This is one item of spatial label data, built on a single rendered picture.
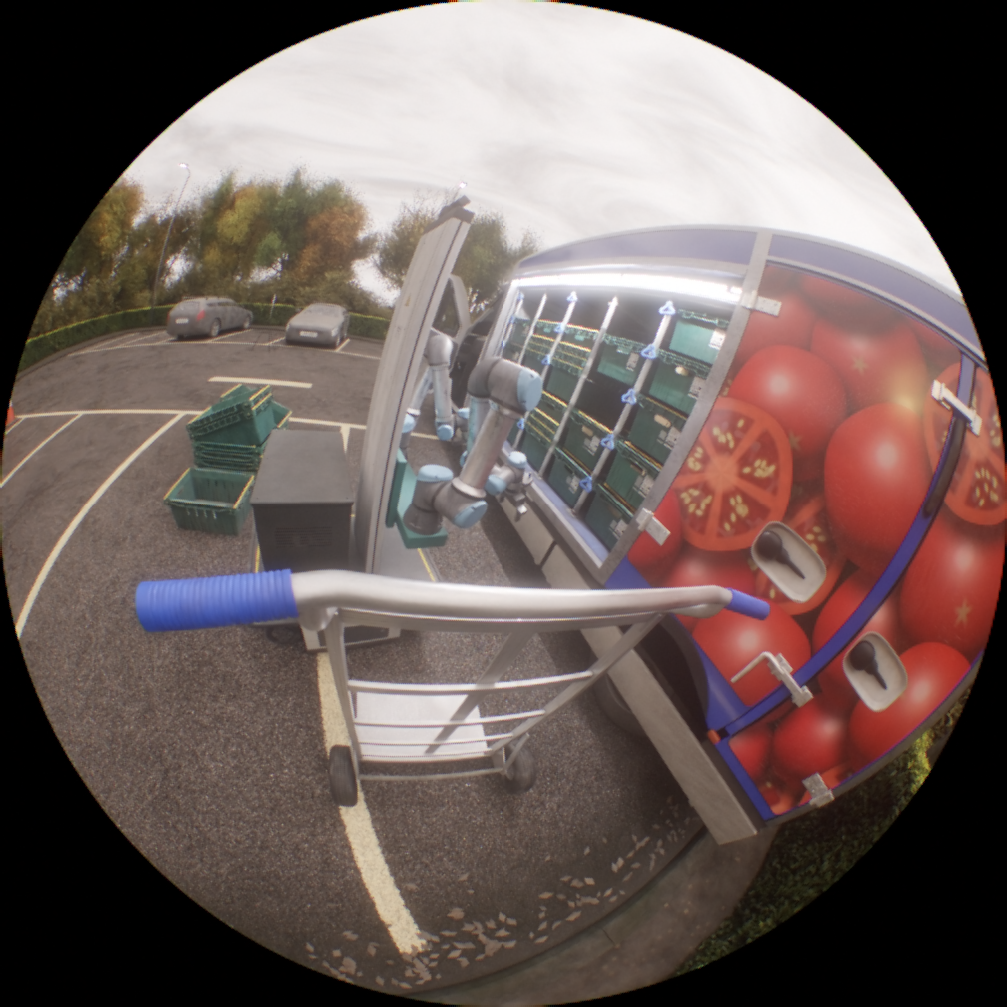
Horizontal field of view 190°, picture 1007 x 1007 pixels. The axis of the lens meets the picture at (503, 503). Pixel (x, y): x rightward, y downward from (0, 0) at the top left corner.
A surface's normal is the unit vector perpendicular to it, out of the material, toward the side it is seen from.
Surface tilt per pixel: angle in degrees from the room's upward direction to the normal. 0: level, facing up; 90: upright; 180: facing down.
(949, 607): 90
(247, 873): 0
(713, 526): 90
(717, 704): 90
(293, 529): 90
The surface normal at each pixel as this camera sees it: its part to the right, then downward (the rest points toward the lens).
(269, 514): 0.49, 0.58
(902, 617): -0.86, -0.07
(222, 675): 0.34, -0.82
